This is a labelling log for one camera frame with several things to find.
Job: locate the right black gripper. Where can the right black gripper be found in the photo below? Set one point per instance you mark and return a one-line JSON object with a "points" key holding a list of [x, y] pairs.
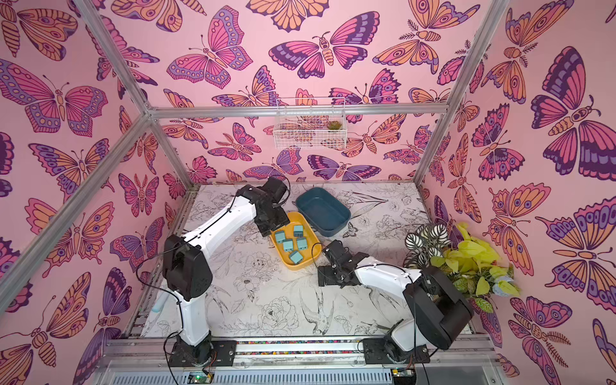
{"points": [[330, 272]]}

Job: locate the white wire basket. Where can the white wire basket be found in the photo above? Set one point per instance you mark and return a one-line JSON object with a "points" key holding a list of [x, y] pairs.
{"points": [[301, 122]]}

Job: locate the teal plug three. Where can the teal plug three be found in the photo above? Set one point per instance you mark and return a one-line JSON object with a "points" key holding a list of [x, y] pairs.
{"points": [[302, 243]]}

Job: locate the yellow storage tray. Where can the yellow storage tray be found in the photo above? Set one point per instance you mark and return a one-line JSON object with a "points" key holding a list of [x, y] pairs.
{"points": [[314, 245]]}

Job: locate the green potted plant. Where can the green potted plant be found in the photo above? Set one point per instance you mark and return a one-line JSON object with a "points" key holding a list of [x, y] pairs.
{"points": [[472, 265]]}

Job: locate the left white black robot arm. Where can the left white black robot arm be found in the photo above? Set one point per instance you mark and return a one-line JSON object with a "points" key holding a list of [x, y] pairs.
{"points": [[186, 268]]}

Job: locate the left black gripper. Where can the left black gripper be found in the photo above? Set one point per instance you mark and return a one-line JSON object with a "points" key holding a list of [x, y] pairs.
{"points": [[285, 220]]}

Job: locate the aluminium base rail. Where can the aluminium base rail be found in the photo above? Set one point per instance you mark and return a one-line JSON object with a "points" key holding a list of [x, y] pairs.
{"points": [[300, 360]]}

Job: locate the dark teal storage tray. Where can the dark teal storage tray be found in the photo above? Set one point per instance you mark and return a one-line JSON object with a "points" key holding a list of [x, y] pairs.
{"points": [[323, 211]]}

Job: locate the teal plug one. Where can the teal plug one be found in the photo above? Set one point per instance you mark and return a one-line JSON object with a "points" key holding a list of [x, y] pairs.
{"points": [[280, 237]]}

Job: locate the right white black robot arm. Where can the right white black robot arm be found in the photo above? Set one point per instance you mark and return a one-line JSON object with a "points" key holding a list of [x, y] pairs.
{"points": [[439, 311]]}

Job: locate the light blue brush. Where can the light blue brush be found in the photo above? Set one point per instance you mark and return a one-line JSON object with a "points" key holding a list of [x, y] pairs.
{"points": [[159, 304]]}

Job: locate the teal plug four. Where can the teal plug four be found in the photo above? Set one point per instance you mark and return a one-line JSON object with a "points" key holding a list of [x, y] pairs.
{"points": [[288, 245]]}

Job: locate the small green plant in basket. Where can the small green plant in basket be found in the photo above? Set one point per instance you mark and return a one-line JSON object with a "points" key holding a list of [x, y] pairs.
{"points": [[334, 125]]}

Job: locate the teal plug five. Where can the teal plug five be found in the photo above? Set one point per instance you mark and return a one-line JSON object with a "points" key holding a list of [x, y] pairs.
{"points": [[295, 257]]}

